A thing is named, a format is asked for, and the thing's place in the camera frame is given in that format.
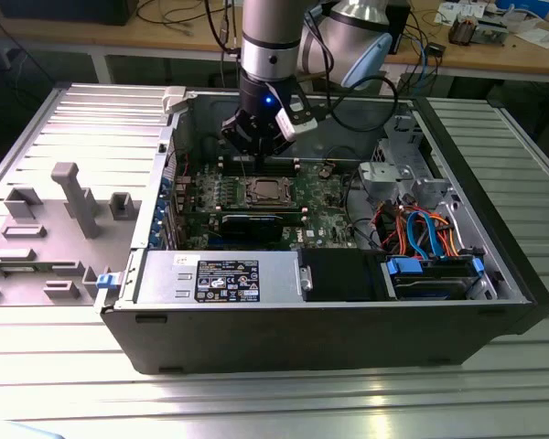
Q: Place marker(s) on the small black power adapter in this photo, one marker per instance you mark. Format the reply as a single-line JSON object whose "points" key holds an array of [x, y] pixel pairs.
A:
{"points": [[435, 49]]}

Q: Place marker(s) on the black graphics card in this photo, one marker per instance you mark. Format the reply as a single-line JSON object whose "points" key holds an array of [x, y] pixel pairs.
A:
{"points": [[251, 226]]}

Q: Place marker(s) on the tall black box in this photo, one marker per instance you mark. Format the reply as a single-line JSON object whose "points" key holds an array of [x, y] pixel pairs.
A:
{"points": [[400, 23]]}

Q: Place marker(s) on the copper coil component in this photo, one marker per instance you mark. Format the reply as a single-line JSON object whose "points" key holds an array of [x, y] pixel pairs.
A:
{"points": [[461, 32]]}

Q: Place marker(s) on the grey electronic device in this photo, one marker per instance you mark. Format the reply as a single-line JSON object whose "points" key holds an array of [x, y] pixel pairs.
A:
{"points": [[489, 32]]}

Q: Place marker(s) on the blue expansion slot clips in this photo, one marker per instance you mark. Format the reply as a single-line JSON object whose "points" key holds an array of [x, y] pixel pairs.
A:
{"points": [[159, 215]]}

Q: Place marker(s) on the white camera with black mount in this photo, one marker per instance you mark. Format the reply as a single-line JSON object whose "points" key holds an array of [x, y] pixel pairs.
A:
{"points": [[293, 125]]}

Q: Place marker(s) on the white QR code tag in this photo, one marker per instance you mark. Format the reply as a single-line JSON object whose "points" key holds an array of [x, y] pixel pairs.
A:
{"points": [[392, 83]]}

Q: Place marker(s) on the white paper sheets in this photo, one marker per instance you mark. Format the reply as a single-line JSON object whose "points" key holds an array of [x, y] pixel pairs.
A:
{"points": [[542, 36]]}

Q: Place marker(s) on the black power supply label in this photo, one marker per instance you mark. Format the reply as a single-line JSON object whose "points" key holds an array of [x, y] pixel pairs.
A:
{"points": [[229, 281]]}

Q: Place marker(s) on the coin cell battery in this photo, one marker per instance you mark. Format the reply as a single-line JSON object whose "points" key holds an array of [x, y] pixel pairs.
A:
{"points": [[326, 171]]}

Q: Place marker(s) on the black RAM slot bank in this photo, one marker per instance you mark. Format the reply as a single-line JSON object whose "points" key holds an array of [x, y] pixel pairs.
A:
{"points": [[279, 167]]}

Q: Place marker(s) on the black PC case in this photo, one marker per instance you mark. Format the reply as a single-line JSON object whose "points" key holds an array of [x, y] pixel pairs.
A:
{"points": [[302, 338]]}

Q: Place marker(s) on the green motherboard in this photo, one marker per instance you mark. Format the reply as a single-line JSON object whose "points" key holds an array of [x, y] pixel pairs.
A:
{"points": [[320, 215]]}

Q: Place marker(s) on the silver drive bay latch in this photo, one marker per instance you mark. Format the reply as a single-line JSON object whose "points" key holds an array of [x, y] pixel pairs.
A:
{"points": [[305, 279]]}

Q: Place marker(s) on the blue case latch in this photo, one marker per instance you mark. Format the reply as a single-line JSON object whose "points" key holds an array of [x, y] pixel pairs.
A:
{"points": [[106, 281]]}

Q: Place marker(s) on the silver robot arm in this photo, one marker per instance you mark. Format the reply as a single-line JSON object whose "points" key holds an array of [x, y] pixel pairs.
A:
{"points": [[270, 27]]}

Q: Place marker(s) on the small white sticker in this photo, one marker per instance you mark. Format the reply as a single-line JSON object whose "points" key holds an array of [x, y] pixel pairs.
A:
{"points": [[180, 260]]}

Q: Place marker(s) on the grey parts rack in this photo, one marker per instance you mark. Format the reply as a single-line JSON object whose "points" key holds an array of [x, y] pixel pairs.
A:
{"points": [[50, 256]]}

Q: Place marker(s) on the white plastic case latch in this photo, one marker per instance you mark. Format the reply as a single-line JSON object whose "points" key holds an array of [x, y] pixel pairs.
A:
{"points": [[173, 98]]}

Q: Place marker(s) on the silver CPU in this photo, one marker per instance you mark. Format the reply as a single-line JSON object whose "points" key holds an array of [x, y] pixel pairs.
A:
{"points": [[266, 190]]}

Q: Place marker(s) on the hard disk in blue carrier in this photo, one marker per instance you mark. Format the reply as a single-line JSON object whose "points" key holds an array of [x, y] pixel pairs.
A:
{"points": [[430, 285]]}

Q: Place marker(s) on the blue cardboard box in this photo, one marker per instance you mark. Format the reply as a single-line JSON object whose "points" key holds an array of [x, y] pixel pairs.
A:
{"points": [[526, 7]]}

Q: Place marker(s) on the silver power supply unit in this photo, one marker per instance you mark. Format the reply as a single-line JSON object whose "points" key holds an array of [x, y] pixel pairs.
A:
{"points": [[164, 279]]}

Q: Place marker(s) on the wooden workbench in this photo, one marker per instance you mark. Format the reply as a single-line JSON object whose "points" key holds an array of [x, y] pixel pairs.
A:
{"points": [[142, 39]]}

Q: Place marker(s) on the silver drive cage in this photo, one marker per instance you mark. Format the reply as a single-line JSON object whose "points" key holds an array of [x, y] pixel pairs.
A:
{"points": [[432, 189]]}

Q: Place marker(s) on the white printed cards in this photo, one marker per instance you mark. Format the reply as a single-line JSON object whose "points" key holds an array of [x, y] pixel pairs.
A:
{"points": [[448, 11]]}

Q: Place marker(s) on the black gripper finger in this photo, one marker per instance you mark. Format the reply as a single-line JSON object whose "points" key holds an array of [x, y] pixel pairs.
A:
{"points": [[276, 144], [240, 132]]}

